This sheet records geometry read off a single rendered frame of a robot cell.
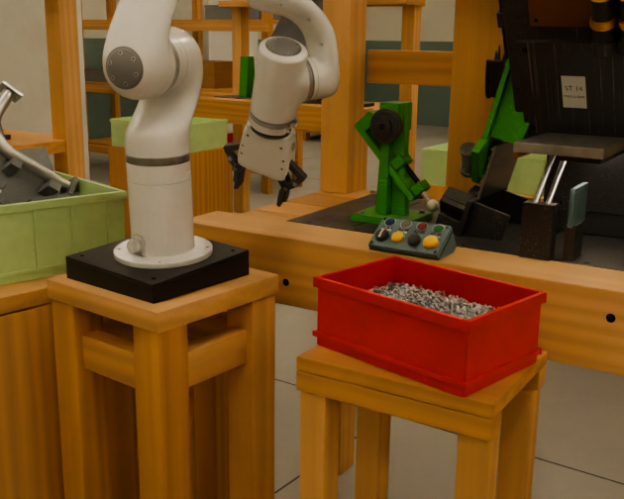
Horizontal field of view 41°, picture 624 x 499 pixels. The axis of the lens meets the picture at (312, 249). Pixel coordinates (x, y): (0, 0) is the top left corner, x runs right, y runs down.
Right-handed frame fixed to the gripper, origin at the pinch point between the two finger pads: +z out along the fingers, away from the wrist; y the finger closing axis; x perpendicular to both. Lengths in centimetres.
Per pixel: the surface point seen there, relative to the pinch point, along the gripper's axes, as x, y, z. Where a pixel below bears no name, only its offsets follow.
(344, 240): -9.3, -16.7, 12.1
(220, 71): -473, 218, 296
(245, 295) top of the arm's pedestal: 14.7, -5.5, 13.3
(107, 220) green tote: -3.7, 36.3, 28.6
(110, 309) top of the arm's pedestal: 31.3, 13.6, 12.6
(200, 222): -10.4, 16.4, 24.4
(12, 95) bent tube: -20, 73, 19
